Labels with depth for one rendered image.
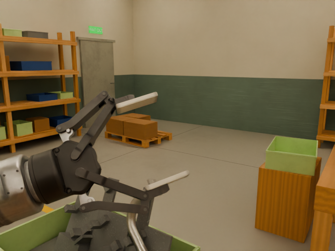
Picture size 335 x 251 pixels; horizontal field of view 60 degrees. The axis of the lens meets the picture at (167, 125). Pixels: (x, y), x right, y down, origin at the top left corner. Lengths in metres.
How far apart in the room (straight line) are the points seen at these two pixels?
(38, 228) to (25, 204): 0.88
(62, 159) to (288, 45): 6.42
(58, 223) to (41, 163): 0.94
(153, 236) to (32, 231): 0.53
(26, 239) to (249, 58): 6.21
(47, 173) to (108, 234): 0.71
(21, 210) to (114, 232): 0.68
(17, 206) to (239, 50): 6.74
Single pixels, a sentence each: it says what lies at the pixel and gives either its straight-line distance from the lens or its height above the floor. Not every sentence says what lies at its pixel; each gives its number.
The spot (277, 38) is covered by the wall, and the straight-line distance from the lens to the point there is 6.78.
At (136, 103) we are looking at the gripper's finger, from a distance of 0.47.
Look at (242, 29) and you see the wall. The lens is 7.04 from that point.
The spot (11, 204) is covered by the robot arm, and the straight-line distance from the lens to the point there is 0.44.
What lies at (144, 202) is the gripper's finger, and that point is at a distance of 0.44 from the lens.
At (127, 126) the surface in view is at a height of 0.35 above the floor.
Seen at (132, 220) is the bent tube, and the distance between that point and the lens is 0.98.
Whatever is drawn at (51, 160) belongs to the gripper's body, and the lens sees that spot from 0.43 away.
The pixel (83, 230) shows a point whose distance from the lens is 1.19.
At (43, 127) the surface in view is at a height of 0.34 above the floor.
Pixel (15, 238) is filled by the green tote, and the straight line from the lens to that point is 1.29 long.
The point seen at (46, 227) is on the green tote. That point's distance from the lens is 1.34.
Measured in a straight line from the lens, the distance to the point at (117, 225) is 1.09.
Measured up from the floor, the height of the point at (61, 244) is 0.90.
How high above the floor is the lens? 1.56
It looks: 12 degrees down
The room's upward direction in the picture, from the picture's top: straight up
